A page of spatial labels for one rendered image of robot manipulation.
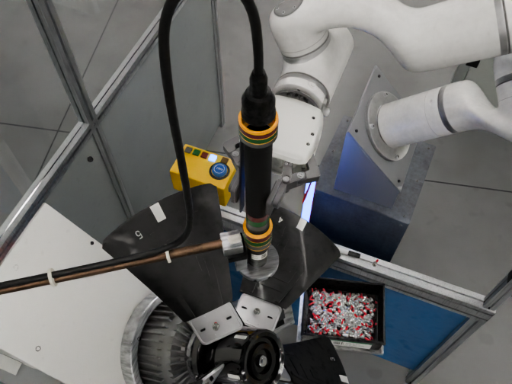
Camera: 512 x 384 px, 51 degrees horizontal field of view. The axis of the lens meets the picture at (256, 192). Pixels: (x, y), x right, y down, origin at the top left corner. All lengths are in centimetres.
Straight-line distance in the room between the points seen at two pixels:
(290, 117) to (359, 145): 65
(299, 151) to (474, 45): 27
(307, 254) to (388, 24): 60
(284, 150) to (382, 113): 75
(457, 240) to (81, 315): 194
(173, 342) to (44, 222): 34
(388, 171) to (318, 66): 71
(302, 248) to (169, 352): 36
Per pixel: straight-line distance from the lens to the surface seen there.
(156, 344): 114
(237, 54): 325
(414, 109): 138
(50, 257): 110
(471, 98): 133
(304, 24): 76
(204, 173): 142
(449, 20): 78
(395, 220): 156
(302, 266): 118
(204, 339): 106
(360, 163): 144
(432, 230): 267
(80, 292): 113
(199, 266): 99
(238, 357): 102
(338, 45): 84
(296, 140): 73
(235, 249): 79
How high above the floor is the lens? 224
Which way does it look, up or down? 58 degrees down
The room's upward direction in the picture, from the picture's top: straight up
